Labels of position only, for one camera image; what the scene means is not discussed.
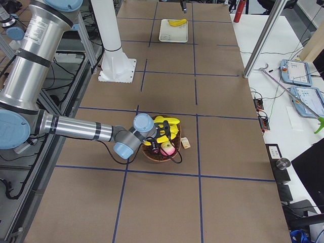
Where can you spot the brown wicker basket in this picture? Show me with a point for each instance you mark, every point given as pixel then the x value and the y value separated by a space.
pixel 159 157

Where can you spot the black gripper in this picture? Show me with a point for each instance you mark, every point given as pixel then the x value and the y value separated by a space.
pixel 184 5
pixel 153 146

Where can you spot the blue teach pendant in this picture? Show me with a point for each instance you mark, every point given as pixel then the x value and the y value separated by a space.
pixel 312 97
pixel 295 73

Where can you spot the blue teach pendant near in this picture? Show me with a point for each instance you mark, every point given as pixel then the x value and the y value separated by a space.
pixel 312 97

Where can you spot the small metal cup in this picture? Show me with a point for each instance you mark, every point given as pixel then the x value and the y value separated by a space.
pixel 283 163

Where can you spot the paper price tag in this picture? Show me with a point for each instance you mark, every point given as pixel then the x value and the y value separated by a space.
pixel 185 142

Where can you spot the pink green apple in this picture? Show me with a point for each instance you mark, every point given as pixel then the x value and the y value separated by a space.
pixel 166 148

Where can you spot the red cylinder bottle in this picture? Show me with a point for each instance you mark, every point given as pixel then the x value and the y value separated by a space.
pixel 239 10

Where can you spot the yellow banana in basket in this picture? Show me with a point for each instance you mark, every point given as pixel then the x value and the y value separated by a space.
pixel 171 120
pixel 174 129

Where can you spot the blue teach pendant far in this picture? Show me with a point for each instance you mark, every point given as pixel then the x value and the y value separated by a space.
pixel 295 73

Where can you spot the orange black electronics board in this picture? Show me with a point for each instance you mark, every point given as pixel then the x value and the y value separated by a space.
pixel 261 114

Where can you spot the black monitor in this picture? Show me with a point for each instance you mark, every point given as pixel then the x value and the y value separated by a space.
pixel 309 168

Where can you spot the aluminium frame post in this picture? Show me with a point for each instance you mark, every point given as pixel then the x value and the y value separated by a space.
pixel 268 27

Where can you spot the white rectangular bear tray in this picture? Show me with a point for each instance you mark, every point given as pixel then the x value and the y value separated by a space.
pixel 171 34

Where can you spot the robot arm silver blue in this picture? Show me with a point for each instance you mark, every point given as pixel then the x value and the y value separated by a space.
pixel 20 115

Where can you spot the dark purple fruit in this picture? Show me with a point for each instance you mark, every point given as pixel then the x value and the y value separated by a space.
pixel 155 148

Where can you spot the yellow banana moved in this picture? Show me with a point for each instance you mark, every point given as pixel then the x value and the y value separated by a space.
pixel 178 22
pixel 159 140

